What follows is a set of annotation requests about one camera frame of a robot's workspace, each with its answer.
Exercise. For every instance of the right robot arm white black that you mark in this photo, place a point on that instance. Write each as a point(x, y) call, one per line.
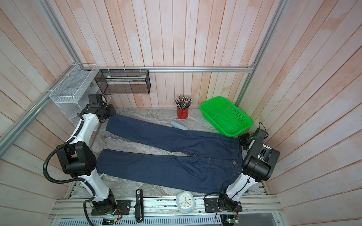
point(258, 166)

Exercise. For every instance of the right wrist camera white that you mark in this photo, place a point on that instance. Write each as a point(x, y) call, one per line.
point(260, 134)

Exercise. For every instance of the black mesh wall basket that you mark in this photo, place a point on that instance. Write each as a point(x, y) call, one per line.
point(123, 81)

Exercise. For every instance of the green plastic basket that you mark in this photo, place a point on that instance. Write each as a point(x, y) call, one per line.
point(225, 117)

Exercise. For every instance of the dark blue denim trousers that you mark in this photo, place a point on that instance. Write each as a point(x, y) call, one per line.
point(198, 161)

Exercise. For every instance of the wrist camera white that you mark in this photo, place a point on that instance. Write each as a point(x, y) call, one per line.
point(260, 134)
point(95, 100)

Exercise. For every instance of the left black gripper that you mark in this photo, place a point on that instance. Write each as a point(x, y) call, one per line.
point(111, 110)

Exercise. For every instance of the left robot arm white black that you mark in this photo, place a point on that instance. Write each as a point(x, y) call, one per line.
point(78, 161)

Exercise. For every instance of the aluminium front rail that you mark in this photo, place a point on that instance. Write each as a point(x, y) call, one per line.
point(163, 211)

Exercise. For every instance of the white round clock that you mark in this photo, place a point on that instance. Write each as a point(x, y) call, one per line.
point(185, 202)

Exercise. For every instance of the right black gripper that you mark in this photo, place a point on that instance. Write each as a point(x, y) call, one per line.
point(242, 137)

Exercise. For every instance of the red pencil cup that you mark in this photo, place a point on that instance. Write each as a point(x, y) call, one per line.
point(183, 102)

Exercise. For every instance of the white wire mesh shelf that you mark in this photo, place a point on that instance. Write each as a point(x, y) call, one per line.
point(71, 94)

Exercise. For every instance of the grey blue stapler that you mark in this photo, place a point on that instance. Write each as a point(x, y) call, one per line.
point(178, 125)

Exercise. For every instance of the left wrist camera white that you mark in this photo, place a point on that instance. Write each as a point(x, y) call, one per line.
point(95, 100)

